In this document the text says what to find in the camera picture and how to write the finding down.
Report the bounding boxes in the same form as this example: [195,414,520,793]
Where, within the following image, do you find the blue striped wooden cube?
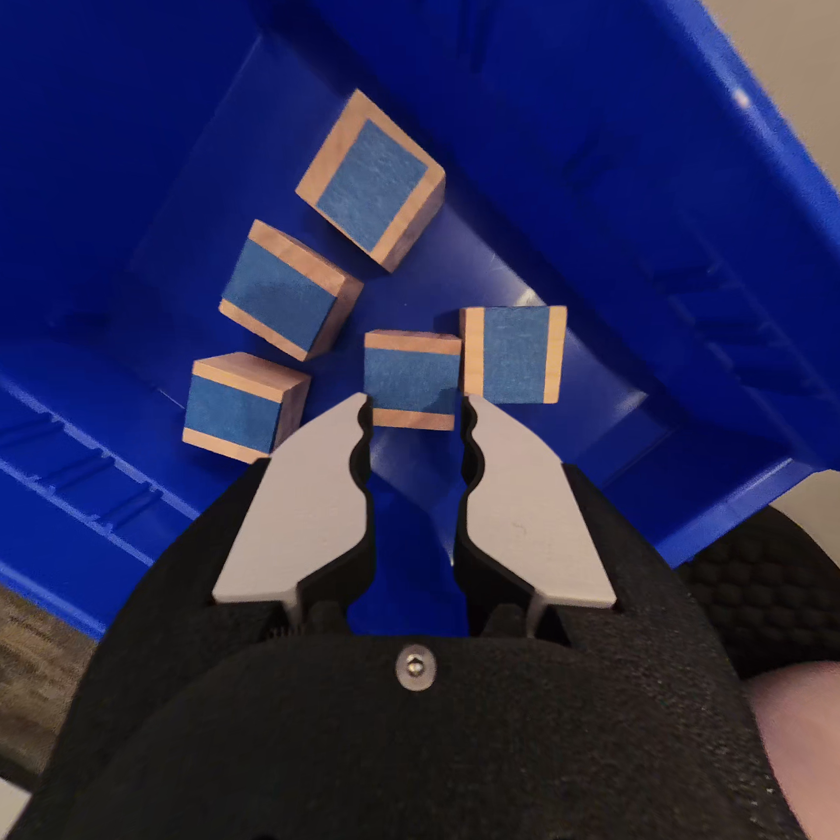
[459,306,568,404]
[363,330,463,432]
[182,352,312,465]
[218,220,365,362]
[295,88,447,273]

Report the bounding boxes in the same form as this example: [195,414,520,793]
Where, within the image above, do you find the blue plastic bin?
[0,0,840,641]

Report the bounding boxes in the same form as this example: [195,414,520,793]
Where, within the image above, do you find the black cushion pad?
[676,505,840,680]

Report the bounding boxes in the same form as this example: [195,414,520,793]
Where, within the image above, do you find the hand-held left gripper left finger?
[211,392,378,627]

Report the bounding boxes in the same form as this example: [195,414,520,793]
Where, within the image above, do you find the person's bare leg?
[745,659,840,840]

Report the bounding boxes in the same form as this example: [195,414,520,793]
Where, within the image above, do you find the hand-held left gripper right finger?
[454,394,619,632]

